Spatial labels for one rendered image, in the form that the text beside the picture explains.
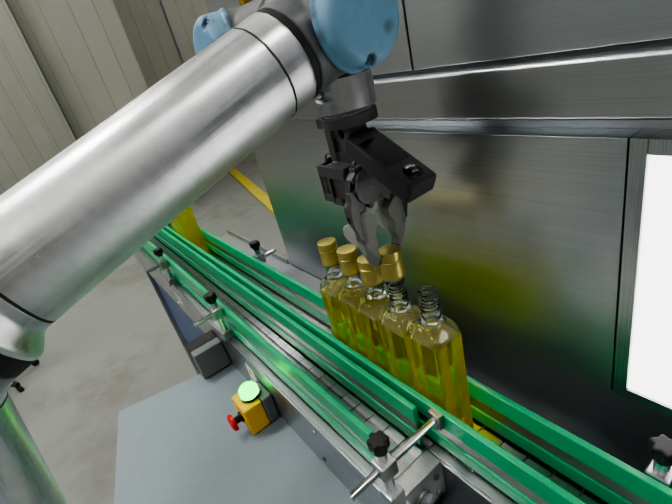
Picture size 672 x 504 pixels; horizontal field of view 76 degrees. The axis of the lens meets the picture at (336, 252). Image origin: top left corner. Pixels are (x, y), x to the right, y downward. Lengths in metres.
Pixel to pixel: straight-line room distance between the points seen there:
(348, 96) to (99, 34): 5.13
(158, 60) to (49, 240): 7.48
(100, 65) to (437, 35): 5.08
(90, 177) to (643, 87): 0.46
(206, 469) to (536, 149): 0.86
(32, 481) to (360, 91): 0.51
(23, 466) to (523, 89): 0.63
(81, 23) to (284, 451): 5.09
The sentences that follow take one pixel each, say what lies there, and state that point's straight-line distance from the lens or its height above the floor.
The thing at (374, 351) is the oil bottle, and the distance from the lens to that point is 0.75.
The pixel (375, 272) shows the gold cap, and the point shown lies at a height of 1.14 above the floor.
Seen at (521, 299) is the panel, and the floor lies 1.08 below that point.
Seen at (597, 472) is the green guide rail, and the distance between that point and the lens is 0.68.
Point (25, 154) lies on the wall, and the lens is 7.95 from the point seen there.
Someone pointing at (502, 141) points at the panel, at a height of 1.31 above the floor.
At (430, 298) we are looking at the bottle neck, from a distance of 0.59.
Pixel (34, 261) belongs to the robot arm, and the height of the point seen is 1.40.
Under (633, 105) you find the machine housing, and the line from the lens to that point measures 0.52.
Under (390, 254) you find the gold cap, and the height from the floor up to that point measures 1.19.
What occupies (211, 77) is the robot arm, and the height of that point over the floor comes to 1.47.
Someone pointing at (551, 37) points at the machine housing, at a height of 1.42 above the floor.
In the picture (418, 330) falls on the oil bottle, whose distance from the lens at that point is 0.63.
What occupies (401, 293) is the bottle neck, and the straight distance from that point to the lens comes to 0.63.
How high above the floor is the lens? 1.47
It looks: 26 degrees down
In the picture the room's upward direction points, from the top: 15 degrees counter-clockwise
